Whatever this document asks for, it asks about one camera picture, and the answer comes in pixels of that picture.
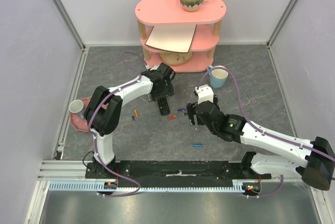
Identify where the black remote control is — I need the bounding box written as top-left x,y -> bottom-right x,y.
157,97 -> 170,116

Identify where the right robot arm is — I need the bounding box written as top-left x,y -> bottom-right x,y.
186,101 -> 334,191

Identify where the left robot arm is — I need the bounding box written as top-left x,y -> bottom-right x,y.
84,63 -> 176,178

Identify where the beige painted bowl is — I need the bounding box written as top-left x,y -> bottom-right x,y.
159,52 -> 193,66

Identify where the light blue mug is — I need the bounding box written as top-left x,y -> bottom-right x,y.
207,65 -> 229,89

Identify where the white black-edged board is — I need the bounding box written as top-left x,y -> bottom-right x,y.
145,24 -> 197,53

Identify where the pink three-tier shelf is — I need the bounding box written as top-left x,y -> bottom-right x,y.
135,0 -> 226,72

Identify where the grey white cup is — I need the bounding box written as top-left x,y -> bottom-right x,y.
69,99 -> 85,119

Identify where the pink polka-dot plate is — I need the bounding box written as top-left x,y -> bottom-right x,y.
70,97 -> 91,132

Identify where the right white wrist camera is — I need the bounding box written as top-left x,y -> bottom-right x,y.
194,84 -> 214,104

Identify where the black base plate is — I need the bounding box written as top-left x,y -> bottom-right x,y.
85,159 -> 272,189

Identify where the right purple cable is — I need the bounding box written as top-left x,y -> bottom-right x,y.
200,65 -> 335,199

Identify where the slotted cable duct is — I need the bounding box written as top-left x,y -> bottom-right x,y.
49,181 -> 245,193

